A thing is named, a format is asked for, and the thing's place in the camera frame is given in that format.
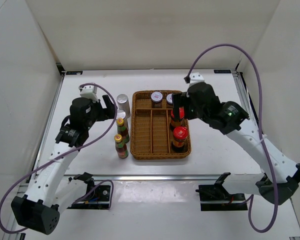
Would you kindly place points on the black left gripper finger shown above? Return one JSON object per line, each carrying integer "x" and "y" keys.
{"x": 109, "y": 113}
{"x": 108, "y": 102}

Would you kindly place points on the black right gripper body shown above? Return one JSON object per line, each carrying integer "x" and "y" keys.
{"x": 193, "y": 112}

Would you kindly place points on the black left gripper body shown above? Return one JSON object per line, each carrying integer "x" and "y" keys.
{"x": 94, "y": 113}

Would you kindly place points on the white-lid spice jar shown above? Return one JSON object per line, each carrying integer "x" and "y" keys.
{"x": 156, "y": 100}
{"x": 169, "y": 101}

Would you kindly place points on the red-lid sauce jar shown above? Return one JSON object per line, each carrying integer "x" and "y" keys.
{"x": 176, "y": 122}
{"x": 179, "y": 138}

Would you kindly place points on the green-label sauce bottle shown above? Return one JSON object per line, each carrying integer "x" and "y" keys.
{"x": 120, "y": 146}
{"x": 122, "y": 129}

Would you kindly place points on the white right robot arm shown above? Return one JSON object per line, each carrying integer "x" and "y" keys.
{"x": 280, "y": 177}

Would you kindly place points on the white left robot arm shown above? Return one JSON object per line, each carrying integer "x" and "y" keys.
{"x": 40, "y": 208}

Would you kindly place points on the near silver-lid salt shaker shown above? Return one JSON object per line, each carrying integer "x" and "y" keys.
{"x": 121, "y": 114}

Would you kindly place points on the silver-lid salt shaker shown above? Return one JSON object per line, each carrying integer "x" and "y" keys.
{"x": 121, "y": 114}
{"x": 123, "y": 104}

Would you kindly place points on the far silver-lid salt shaker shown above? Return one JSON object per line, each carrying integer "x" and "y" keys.
{"x": 123, "y": 104}

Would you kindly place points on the brown wicker basket tray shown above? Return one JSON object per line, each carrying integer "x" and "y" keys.
{"x": 150, "y": 133}

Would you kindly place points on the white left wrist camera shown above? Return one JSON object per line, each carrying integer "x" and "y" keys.
{"x": 89, "y": 92}

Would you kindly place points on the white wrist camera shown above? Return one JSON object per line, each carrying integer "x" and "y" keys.
{"x": 194, "y": 78}
{"x": 89, "y": 92}

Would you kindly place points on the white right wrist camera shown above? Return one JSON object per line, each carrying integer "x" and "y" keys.
{"x": 194, "y": 78}

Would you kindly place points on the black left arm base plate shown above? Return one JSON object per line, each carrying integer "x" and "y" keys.
{"x": 100, "y": 199}

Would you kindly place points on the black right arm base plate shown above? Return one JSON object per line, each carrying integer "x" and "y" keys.
{"x": 213, "y": 201}

